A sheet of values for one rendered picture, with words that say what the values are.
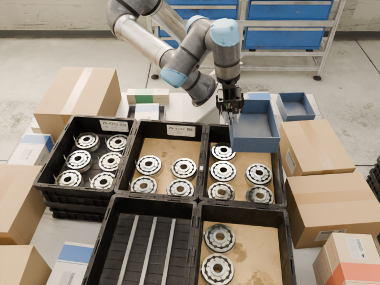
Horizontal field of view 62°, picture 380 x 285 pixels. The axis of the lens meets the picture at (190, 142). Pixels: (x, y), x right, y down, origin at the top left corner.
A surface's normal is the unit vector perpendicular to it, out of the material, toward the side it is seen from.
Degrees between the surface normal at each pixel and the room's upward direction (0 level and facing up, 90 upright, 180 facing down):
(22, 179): 0
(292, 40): 90
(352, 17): 90
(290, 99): 90
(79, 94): 0
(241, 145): 90
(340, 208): 0
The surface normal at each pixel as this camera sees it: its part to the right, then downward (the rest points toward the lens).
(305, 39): -0.03, 0.71
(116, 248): 0.00, -0.71
